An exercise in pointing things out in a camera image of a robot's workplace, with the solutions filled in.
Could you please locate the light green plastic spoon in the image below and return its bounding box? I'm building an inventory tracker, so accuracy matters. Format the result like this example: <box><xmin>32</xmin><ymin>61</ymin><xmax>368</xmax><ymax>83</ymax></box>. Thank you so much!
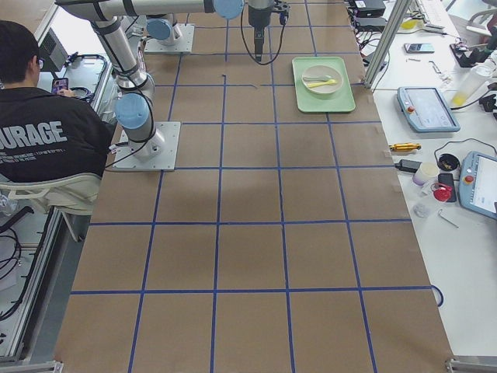
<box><xmin>302</xmin><ymin>75</ymin><xmax>332</xmax><ymax>82</ymax></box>

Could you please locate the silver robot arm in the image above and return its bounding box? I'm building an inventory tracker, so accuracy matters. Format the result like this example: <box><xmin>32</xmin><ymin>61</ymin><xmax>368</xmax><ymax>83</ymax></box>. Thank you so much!
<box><xmin>146</xmin><ymin>13</ymin><xmax>182</xmax><ymax>46</ymax></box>
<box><xmin>57</xmin><ymin>1</ymin><xmax>290</xmax><ymax>171</ymax></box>

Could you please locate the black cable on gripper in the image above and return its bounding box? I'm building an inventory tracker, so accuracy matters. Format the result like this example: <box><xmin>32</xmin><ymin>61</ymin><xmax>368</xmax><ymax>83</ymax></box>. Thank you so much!
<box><xmin>240</xmin><ymin>0</ymin><xmax>289</xmax><ymax>64</ymax></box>

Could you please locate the silver hex key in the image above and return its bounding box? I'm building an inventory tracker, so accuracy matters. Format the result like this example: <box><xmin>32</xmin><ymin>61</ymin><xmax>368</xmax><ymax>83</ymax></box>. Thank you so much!
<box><xmin>437</xmin><ymin>209</ymin><xmax>460</xmax><ymax>229</ymax></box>

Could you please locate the lower blue teach pendant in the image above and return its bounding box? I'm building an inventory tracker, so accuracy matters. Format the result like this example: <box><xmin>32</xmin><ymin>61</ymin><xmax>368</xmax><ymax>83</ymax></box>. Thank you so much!
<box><xmin>458</xmin><ymin>152</ymin><xmax>496</xmax><ymax>220</ymax></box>

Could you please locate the clear bottle yellow liquid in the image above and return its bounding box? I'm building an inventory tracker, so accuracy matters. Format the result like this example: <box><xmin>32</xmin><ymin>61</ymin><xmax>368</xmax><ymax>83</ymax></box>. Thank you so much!
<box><xmin>451</xmin><ymin>64</ymin><xmax>495</xmax><ymax>110</ymax></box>

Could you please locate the smartphone on white table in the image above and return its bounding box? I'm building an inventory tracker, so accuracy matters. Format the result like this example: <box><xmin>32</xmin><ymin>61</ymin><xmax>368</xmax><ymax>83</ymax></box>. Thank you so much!
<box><xmin>403</xmin><ymin>43</ymin><xmax>435</xmax><ymax>54</ymax></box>

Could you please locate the black smartphone on table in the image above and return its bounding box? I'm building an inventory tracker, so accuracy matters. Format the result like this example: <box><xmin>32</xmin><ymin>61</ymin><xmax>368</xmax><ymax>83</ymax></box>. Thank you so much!
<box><xmin>437</xmin><ymin>173</ymin><xmax>458</xmax><ymax>203</ymax></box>

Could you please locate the white plastic chair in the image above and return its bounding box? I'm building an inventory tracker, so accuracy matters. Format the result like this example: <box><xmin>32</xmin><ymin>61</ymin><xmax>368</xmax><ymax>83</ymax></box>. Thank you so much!
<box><xmin>0</xmin><ymin>172</ymin><xmax>103</xmax><ymax>242</ymax></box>

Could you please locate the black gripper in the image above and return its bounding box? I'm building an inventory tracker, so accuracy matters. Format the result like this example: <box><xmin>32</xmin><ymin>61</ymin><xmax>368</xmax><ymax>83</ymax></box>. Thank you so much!
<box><xmin>248</xmin><ymin>0</ymin><xmax>290</xmax><ymax>60</ymax></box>

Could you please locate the red round object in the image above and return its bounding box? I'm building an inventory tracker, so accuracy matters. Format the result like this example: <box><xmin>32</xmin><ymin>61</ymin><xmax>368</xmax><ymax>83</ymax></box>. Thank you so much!
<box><xmin>431</xmin><ymin>183</ymin><xmax>453</xmax><ymax>202</ymax></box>

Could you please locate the pink smartphone in hand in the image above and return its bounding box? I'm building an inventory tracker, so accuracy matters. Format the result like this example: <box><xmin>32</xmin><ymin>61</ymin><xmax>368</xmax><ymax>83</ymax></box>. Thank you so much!
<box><xmin>51</xmin><ymin>78</ymin><xmax>69</xmax><ymax>95</ymax></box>

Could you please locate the white lavender cup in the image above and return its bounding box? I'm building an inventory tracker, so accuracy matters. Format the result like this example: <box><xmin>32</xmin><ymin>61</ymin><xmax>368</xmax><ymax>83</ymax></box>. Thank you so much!
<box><xmin>412</xmin><ymin>162</ymin><xmax>440</xmax><ymax>186</ymax></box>

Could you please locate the person in black jacket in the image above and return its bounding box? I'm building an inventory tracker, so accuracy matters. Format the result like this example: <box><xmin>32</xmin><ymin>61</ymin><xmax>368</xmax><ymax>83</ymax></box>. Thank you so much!
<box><xmin>1</xmin><ymin>20</ymin><xmax>114</xmax><ymax>183</ymax></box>

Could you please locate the black power adapter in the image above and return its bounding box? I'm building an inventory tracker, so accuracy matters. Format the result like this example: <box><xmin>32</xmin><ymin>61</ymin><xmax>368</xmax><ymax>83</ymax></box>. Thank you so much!
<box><xmin>394</xmin><ymin>159</ymin><xmax>421</xmax><ymax>173</ymax></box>

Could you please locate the upper blue teach pendant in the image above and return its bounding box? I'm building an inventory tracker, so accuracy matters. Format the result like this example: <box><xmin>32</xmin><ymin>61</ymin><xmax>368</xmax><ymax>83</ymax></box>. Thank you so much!
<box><xmin>397</xmin><ymin>86</ymin><xmax>460</xmax><ymax>133</ymax></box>

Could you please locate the grey electronics box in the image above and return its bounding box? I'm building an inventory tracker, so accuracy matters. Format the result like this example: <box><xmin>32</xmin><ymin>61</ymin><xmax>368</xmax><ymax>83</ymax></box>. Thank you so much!
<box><xmin>40</xmin><ymin>28</ymin><xmax>68</xmax><ymax>73</ymax></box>

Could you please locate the blue teach pendant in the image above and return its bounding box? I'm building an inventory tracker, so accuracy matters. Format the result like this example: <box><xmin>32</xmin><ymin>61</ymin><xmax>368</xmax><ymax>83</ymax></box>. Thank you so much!
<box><xmin>397</xmin><ymin>86</ymin><xmax>460</xmax><ymax>133</ymax></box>
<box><xmin>458</xmin><ymin>152</ymin><xmax>496</xmax><ymax>220</ymax></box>

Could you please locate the yellow plastic fork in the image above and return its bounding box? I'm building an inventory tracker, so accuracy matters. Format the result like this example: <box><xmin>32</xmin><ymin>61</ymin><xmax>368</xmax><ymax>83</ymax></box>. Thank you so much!
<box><xmin>307</xmin><ymin>78</ymin><xmax>339</xmax><ymax>88</ymax></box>

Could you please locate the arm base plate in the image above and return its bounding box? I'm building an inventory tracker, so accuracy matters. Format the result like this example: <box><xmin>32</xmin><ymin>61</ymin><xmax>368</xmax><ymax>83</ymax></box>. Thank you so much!
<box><xmin>110</xmin><ymin>121</ymin><xmax>181</xmax><ymax>172</ymax></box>
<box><xmin>144</xmin><ymin>23</ymin><xmax>195</xmax><ymax>54</ymax></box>

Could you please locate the black round container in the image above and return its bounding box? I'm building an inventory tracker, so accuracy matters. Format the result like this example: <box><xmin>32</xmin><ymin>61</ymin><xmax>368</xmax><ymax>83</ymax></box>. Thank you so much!
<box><xmin>437</xmin><ymin>153</ymin><xmax>460</xmax><ymax>172</ymax></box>

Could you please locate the light green plastic tray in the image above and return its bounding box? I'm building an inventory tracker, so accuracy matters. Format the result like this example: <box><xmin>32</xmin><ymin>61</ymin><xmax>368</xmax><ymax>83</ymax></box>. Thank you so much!
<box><xmin>292</xmin><ymin>57</ymin><xmax>356</xmax><ymax>113</ymax></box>

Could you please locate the aluminium frame post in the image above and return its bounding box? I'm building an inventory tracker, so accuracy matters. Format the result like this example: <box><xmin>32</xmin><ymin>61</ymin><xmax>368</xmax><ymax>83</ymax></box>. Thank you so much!
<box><xmin>363</xmin><ymin>0</ymin><xmax>411</xmax><ymax>88</ymax></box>

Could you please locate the white round plate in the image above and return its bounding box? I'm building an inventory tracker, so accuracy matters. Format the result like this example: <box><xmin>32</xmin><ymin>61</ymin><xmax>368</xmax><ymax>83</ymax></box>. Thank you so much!
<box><xmin>301</xmin><ymin>65</ymin><xmax>343</xmax><ymax>95</ymax></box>

